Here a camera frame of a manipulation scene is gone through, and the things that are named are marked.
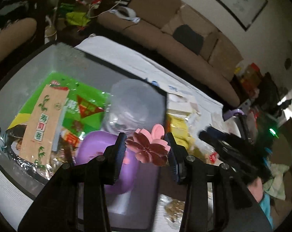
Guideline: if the purple plastic bowl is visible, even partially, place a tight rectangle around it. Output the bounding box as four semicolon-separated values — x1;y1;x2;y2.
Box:
75;131;139;194

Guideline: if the pink flower cookie cutter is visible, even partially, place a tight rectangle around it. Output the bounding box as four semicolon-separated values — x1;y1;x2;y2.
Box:
125;124;171;166

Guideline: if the clear plastic tub container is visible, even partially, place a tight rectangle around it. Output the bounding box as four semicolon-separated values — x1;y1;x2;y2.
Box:
102;78;167;136

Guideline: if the teal sleeve forearm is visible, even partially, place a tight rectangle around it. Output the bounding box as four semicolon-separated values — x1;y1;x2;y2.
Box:
259;193;273;228

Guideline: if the person's right hand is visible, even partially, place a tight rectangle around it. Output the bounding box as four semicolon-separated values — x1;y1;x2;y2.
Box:
247;177;263;203

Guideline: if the clear lidded food container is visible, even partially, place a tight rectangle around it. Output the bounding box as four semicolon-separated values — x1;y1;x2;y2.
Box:
223;108;253;143

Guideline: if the bag of golden candies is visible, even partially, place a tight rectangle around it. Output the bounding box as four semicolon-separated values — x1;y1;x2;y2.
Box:
159;194;185;230

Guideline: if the yellow tea box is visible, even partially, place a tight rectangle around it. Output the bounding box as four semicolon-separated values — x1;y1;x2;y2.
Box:
166;114;192;150

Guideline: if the green sushi seaweed package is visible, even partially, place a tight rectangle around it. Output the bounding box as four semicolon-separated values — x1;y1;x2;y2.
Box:
0;72;108;180

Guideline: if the white tissue box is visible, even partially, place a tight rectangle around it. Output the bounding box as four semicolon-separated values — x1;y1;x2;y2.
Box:
145;77;223;116

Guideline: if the black cushion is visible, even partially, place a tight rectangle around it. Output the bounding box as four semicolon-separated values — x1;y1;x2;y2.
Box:
172;25;204;55

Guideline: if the brown sofa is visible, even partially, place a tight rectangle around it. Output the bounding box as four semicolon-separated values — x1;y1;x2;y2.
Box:
97;0;243;107

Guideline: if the brown armchair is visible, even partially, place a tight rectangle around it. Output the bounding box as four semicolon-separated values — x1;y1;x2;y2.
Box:
0;18;37;62

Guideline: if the white device on sofa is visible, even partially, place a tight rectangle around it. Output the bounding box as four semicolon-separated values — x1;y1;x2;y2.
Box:
110;6;141;24

